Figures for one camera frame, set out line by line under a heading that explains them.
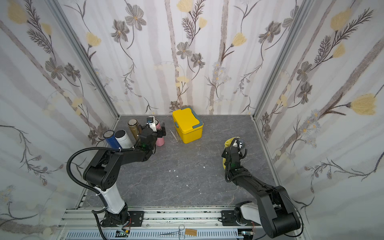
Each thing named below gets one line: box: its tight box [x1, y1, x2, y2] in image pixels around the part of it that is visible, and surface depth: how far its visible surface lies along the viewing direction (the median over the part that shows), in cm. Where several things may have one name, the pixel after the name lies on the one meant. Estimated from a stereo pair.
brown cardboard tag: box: [185, 228, 197, 236], surface depth 73 cm
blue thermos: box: [103, 129, 123, 149], surface depth 84 cm
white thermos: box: [114, 129, 134, 149], surface depth 84 cm
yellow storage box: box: [172, 106, 204, 144], surface depth 100 cm
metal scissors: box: [159, 224, 186, 240], surface depth 72 cm
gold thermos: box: [127, 118, 140, 141], surface depth 90 cm
